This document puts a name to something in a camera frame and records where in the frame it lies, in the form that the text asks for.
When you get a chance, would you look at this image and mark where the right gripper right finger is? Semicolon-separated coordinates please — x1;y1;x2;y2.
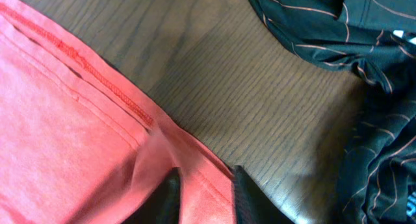
233;166;294;224

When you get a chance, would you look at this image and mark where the black patterned jersey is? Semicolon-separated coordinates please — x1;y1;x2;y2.
248;0;415;223

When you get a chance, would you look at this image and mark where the red soccer t-shirt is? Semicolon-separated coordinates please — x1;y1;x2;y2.
1;0;236;223

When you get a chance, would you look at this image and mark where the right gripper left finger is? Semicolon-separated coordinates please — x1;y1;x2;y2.
122;168;181;224

